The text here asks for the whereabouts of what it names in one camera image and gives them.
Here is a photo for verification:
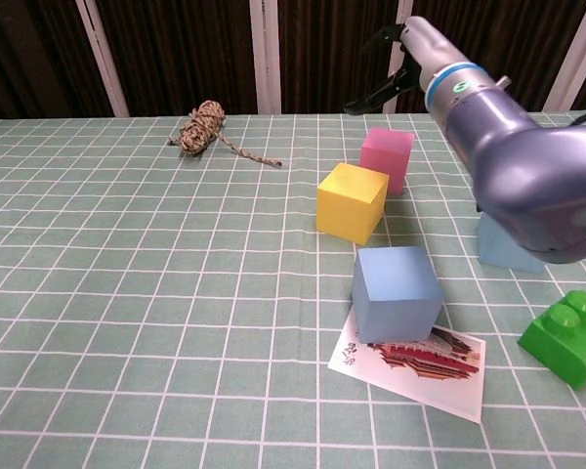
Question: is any green two-stud toy brick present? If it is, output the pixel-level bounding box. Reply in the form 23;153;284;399
517;288;586;391

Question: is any blue foam cube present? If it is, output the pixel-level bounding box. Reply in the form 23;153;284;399
477;209;549;275
351;245;446;345

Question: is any yellow foam cube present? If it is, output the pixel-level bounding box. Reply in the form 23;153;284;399
315;161;391;246

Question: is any dark brown curtain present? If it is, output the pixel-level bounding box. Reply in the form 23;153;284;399
0;0;586;120

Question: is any green checked tablecloth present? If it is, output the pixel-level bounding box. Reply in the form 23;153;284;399
0;112;586;469

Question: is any pink foam cube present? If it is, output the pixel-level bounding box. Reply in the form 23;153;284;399
358;127;416;196

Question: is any braided rope bundle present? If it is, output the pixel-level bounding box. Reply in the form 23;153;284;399
166;99;284;170

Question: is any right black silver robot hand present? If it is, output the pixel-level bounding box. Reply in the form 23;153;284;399
343;15;471;116

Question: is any picture postcard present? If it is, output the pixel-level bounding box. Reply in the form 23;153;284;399
326;312;486;425

